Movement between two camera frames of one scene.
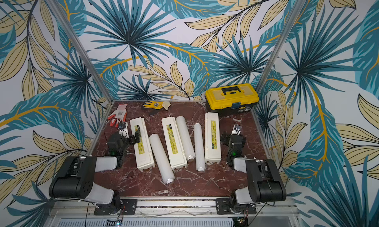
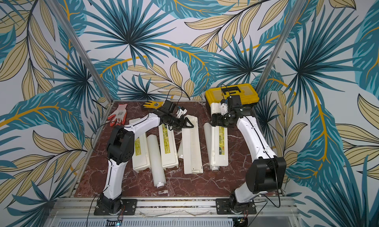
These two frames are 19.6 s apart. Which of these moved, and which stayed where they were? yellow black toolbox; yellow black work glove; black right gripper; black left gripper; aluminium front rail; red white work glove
Moved: black left gripper; black right gripper
Stayed: aluminium front rail; yellow black work glove; red white work glove; yellow black toolbox
